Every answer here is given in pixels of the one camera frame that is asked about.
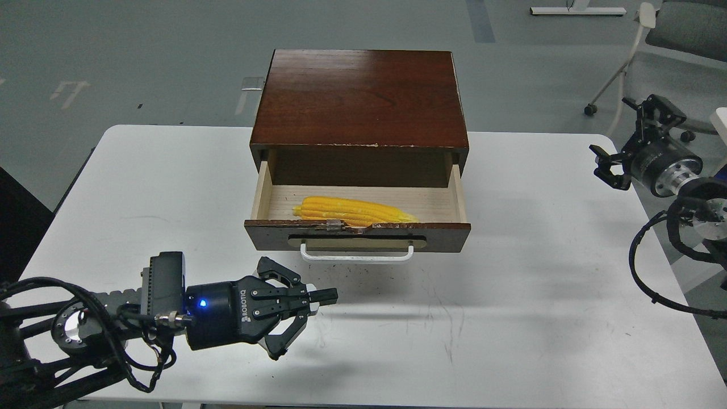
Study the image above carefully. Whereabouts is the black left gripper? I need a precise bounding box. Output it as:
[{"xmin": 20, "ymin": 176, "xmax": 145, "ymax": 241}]
[{"xmin": 186, "ymin": 257, "xmax": 339, "ymax": 360}]

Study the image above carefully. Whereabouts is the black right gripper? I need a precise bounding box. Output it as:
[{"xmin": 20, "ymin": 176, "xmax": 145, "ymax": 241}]
[{"xmin": 589, "ymin": 95, "xmax": 703, "ymax": 198}]

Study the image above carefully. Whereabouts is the wooden drawer with white handle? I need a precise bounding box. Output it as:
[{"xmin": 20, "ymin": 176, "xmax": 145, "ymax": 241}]
[{"xmin": 244, "ymin": 161, "xmax": 472, "ymax": 262}]

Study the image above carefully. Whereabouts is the yellow corn cob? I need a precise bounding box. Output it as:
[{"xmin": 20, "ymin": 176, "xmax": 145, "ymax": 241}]
[{"xmin": 293, "ymin": 196, "xmax": 420, "ymax": 227}]

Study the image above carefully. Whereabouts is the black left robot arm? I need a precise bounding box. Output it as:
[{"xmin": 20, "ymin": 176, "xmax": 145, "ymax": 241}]
[{"xmin": 2, "ymin": 252, "xmax": 338, "ymax": 408}]

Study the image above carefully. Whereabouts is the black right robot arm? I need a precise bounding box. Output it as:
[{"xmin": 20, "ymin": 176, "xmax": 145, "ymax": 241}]
[{"xmin": 590, "ymin": 95, "xmax": 725, "ymax": 292}]

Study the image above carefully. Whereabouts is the grey office chair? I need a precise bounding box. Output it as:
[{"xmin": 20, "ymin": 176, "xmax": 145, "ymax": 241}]
[{"xmin": 602, "ymin": 1, "xmax": 726, "ymax": 135}]

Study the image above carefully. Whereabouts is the white desk base bar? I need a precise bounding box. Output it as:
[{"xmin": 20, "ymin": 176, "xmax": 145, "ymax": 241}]
[{"xmin": 529, "ymin": 1, "xmax": 627, "ymax": 16}]

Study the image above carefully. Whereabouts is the dark wooden cabinet box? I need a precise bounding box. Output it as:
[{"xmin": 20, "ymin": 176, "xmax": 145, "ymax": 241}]
[{"xmin": 250, "ymin": 49, "xmax": 469, "ymax": 188}]

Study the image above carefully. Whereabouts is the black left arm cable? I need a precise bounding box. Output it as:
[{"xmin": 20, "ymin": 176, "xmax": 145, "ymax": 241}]
[{"xmin": 0, "ymin": 277, "xmax": 178, "ymax": 394}]

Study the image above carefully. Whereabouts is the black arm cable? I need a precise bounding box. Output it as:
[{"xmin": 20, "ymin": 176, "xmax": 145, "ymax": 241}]
[
  {"xmin": 0, "ymin": 277, "xmax": 178, "ymax": 394},
  {"xmin": 628, "ymin": 210, "xmax": 727, "ymax": 320}
]

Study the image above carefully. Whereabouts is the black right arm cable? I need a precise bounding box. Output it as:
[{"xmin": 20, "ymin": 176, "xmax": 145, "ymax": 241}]
[{"xmin": 628, "ymin": 210, "xmax": 727, "ymax": 320}]

